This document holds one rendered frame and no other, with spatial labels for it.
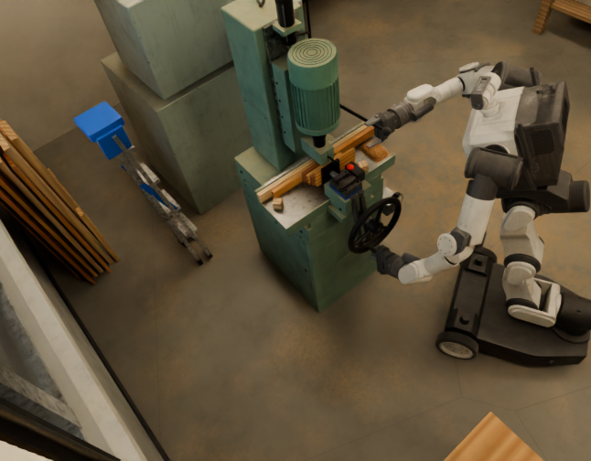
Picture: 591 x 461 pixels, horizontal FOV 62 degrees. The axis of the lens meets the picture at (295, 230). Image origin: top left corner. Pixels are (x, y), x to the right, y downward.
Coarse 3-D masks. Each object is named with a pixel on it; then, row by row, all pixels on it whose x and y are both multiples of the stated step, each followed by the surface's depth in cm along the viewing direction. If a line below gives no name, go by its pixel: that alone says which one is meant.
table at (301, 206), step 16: (368, 160) 212; (384, 160) 211; (368, 176) 210; (288, 192) 206; (304, 192) 206; (320, 192) 205; (272, 208) 202; (288, 208) 202; (304, 208) 201; (320, 208) 202; (336, 208) 203; (288, 224) 197; (304, 224) 202
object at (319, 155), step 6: (306, 138) 205; (312, 138) 205; (306, 144) 204; (312, 144) 203; (306, 150) 207; (312, 150) 203; (318, 150) 200; (324, 150) 200; (330, 150) 201; (312, 156) 206; (318, 156) 201; (324, 156) 201; (330, 156) 204; (318, 162) 204; (324, 162) 203
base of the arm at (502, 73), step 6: (498, 66) 171; (504, 66) 168; (492, 72) 174; (498, 72) 170; (504, 72) 167; (540, 72) 170; (504, 78) 168; (540, 78) 169; (504, 84) 168; (540, 84) 169; (498, 90) 168
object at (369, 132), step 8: (368, 128) 218; (360, 136) 216; (368, 136) 219; (344, 144) 214; (352, 144) 215; (336, 152) 212; (344, 152) 215; (296, 176) 206; (288, 184) 204; (296, 184) 208; (272, 192) 203; (280, 192) 204
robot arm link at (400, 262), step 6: (402, 258) 188; (408, 258) 185; (414, 258) 183; (420, 258) 182; (396, 264) 188; (402, 264) 187; (396, 270) 188; (396, 276) 189; (432, 276) 185; (414, 282) 182; (420, 282) 185
